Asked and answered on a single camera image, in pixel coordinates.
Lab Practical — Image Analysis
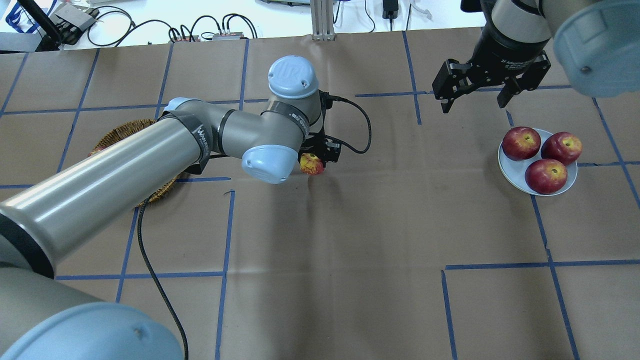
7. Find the black power adapter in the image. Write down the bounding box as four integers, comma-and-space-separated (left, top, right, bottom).
381, 0, 400, 22

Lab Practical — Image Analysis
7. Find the red apple on plate side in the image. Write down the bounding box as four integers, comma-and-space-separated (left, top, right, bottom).
541, 131, 583, 166

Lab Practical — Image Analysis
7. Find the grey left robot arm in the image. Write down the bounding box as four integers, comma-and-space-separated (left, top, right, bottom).
1, 55, 324, 360

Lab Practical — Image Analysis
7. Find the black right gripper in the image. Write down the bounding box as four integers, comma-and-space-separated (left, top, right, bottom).
432, 26, 551, 114

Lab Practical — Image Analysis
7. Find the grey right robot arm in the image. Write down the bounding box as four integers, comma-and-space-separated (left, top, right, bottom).
432, 0, 640, 114

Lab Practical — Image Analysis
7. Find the red yellow apple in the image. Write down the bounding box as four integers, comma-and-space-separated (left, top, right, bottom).
299, 153, 325, 176

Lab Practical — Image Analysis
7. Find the grey box device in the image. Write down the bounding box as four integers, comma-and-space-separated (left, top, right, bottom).
50, 2, 99, 33

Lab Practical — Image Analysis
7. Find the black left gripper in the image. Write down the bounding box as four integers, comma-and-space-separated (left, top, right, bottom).
300, 91, 342, 167

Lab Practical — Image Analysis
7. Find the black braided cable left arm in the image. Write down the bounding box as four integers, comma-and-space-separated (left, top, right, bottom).
136, 93, 373, 360

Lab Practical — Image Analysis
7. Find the red apple on plate front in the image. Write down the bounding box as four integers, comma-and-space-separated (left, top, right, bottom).
525, 158, 569, 195

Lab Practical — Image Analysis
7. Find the light blue plate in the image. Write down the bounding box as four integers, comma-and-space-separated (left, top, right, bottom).
497, 128, 578, 197

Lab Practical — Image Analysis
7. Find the aluminium profile post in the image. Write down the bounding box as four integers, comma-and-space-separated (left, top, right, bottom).
310, 0, 336, 41

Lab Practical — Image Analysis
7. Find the red apple on plate back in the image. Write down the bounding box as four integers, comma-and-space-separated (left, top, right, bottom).
502, 126, 542, 161

